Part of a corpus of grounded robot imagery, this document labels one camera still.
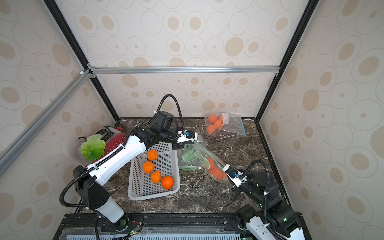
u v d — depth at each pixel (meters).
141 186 0.85
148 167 0.87
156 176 0.84
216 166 0.71
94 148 0.78
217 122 1.09
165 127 0.59
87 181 0.41
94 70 0.90
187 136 0.60
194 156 0.94
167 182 0.80
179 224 0.75
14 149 0.53
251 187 0.52
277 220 0.42
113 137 0.86
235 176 0.50
